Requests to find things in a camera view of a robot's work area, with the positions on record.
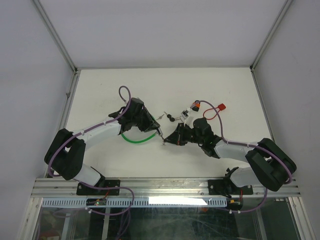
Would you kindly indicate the black-headed key pair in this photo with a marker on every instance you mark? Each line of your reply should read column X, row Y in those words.
column 170, row 117

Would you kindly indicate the orange black padlock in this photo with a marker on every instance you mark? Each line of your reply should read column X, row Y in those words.
column 196, row 106

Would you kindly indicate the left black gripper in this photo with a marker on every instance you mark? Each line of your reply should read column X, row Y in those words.
column 151, row 124

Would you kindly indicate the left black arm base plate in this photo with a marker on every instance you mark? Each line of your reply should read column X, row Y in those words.
column 103, row 187

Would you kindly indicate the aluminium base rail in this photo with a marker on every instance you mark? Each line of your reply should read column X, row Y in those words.
column 144, row 187

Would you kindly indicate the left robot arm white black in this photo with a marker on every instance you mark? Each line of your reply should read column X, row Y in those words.
column 65, row 155

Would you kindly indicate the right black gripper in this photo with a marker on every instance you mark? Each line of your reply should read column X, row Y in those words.
column 176, row 137

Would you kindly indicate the green cable bike lock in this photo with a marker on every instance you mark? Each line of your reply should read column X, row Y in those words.
column 139, row 141

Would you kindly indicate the red cable seal tag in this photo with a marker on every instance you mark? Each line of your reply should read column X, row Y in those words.
column 218, row 109

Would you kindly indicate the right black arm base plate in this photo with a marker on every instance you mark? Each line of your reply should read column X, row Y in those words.
column 227, row 188

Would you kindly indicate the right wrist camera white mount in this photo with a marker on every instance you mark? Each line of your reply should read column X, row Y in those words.
column 187, row 116

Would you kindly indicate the grey slotted cable duct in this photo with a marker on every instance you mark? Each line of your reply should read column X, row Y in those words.
column 138, row 202

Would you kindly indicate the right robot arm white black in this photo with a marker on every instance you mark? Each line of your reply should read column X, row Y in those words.
column 268, row 164

